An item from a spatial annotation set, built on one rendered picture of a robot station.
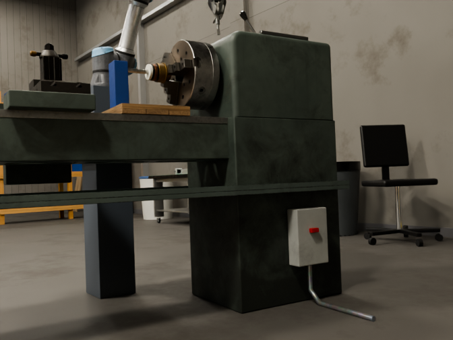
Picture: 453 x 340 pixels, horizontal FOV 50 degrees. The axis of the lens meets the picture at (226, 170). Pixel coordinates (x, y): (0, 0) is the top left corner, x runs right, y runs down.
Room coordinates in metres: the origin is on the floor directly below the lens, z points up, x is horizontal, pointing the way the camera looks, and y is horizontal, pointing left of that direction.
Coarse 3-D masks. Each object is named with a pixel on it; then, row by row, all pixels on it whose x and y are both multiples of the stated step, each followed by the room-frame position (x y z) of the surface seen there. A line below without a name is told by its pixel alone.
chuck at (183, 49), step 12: (180, 48) 2.24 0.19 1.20; (192, 48) 2.15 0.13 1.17; (204, 48) 2.19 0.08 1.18; (180, 60) 2.24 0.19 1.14; (204, 60) 2.15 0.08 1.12; (192, 72) 2.14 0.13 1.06; (204, 72) 2.15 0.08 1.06; (180, 84) 2.25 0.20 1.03; (192, 84) 2.15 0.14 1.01; (204, 84) 2.16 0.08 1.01; (180, 96) 2.25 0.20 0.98; (192, 96) 2.17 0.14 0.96; (204, 96) 2.20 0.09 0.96; (192, 108) 2.27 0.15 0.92
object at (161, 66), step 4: (152, 64) 2.17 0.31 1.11; (156, 64) 2.19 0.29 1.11; (160, 64) 2.18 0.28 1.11; (164, 64) 2.18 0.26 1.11; (156, 68) 2.16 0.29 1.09; (160, 68) 2.16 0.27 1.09; (164, 68) 2.17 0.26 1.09; (156, 72) 2.16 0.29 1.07; (160, 72) 2.16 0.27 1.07; (164, 72) 2.17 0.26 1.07; (152, 76) 2.16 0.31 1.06; (156, 76) 2.17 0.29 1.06; (160, 76) 2.17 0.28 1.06; (164, 76) 2.18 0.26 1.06; (168, 76) 2.20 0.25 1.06; (152, 80) 2.18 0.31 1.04; (156, 80) 2.19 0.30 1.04; (160, 80) 2.19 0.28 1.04; (164, 80) 2.19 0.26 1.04; (168, 80) 2.23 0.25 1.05
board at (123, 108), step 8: (120, 104) 1.94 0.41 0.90; (128, 104) 1.94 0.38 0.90; (136, 104) 1.96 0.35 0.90; (144, 104) 1.97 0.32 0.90; (104, 112) 2.12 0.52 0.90; (112, 112) 2.03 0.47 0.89; (120, 112) 1.95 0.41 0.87; (128, 112) 1.94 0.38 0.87; (136, 112) 1.96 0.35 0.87; (144, 112) 1.97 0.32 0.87; (152, 112) 1.99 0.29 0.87; (160, 112) 2.01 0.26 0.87; (168, 112) 2.03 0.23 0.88; (176, 112) 2.05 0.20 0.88; (184, 112) 2.06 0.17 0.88
